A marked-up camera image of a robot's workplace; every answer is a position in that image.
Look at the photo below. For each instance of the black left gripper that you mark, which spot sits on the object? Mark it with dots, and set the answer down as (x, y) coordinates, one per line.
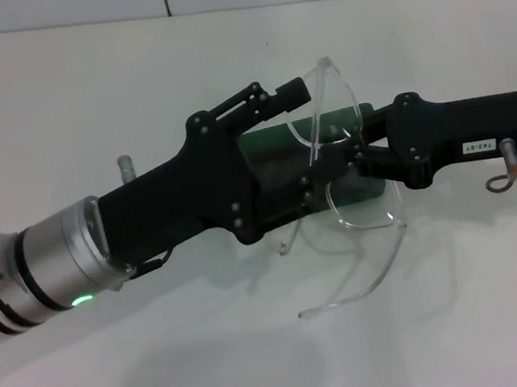
(179, 198)

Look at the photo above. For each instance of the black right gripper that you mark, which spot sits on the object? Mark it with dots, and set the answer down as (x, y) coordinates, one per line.
(456, 129)

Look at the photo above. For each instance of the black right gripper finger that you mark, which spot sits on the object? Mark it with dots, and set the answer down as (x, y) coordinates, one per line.
(289, 94)

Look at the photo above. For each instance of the dark green glasses case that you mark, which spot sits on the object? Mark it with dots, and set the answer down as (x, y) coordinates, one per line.
(276, 145)

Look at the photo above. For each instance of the clear transparent glasses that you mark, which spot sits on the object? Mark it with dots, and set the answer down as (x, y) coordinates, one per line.
(367, 204)

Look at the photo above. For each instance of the left gripper silver connector stub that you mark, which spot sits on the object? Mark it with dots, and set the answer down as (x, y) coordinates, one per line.
(126, 166)

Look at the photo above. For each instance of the gripper silver connector stub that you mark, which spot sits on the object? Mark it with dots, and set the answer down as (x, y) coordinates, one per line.
(509, 151)
(126, 166)

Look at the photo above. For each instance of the right gripper silver connector stub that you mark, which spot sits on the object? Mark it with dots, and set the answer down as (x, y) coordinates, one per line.
(509, 151)

